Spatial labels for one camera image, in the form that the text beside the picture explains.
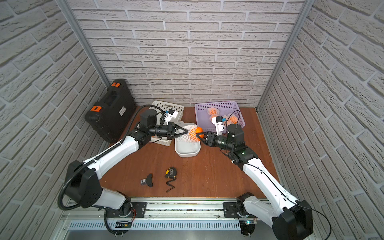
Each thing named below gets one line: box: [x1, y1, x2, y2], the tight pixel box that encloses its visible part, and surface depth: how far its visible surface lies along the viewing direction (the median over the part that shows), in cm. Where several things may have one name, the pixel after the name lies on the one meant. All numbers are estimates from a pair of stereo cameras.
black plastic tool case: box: [84, 79, 137, 144], surface depth 90 cm
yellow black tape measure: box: [164, 167, 177, 184], surface depth 85 cm
